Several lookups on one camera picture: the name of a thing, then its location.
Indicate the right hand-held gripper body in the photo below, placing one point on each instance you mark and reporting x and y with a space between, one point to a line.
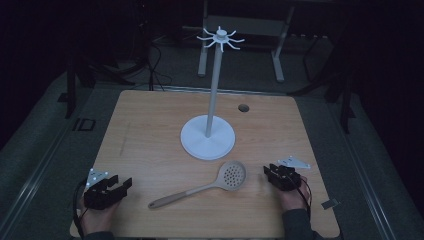
286 178

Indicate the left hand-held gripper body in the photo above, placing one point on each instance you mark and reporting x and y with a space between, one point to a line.
97 198

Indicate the grey slotted spoon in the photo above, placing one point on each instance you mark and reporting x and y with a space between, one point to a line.
186 195

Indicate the white hook rack stand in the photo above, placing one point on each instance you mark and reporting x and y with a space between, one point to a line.
208 141

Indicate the person's right hand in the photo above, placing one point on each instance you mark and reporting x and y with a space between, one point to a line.
293 200

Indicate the grey tape piece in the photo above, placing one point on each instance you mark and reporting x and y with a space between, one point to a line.
330 203

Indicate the black metal stand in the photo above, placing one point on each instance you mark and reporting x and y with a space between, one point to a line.
70 93
346 110

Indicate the black floor bracket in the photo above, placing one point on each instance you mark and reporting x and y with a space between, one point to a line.
80 124

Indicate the white metal desk frame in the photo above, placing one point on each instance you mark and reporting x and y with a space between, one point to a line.
245 25

